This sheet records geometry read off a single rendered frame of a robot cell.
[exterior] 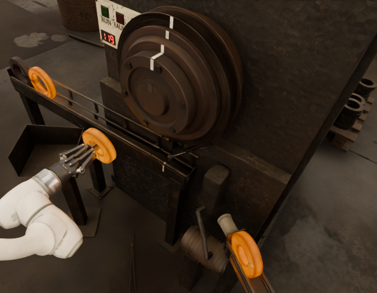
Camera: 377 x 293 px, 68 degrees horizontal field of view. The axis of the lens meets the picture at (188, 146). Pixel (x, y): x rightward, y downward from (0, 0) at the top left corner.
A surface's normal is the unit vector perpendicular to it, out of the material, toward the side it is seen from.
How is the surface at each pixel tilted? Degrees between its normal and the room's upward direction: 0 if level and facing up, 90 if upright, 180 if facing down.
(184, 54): 35
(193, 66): 45
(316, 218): 0
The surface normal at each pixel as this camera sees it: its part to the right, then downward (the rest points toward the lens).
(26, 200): 0.36, -0.48
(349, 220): 0.10, -0.68
